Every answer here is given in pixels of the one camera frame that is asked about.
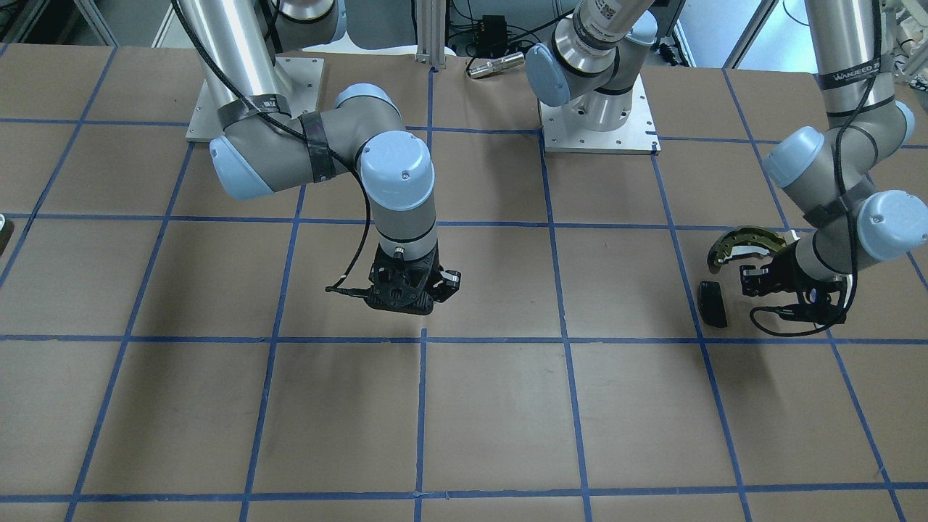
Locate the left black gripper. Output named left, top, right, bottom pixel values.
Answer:
left=739, top=242, right=848, bottom=325

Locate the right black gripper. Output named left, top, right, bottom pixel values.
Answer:
left=365, top=247, right=461, bottom=316

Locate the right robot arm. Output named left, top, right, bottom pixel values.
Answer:
left=172, top=1, right=461, bottom=316

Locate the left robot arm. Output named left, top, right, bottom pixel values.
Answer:
left=525, top=1, right=926, bottom=333

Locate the green brake shoe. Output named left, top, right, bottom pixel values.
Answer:
left=707, top=227, right=787, bottom=273

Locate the black brake pad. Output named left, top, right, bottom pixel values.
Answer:
left=697, top=280, right=729, bottom=329

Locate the silver cylindrical tool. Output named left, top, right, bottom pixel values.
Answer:
left=466, top=52, right=525, bottom=80

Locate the black electronics box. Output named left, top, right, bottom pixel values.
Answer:
left=474, top=14, right=508, bottom=57

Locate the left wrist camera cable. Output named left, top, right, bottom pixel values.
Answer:
left=749, top=0, right=884, bottom=339

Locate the aluminium frame post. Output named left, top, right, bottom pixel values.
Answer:
left=413, top=0, right=448, bottom=70

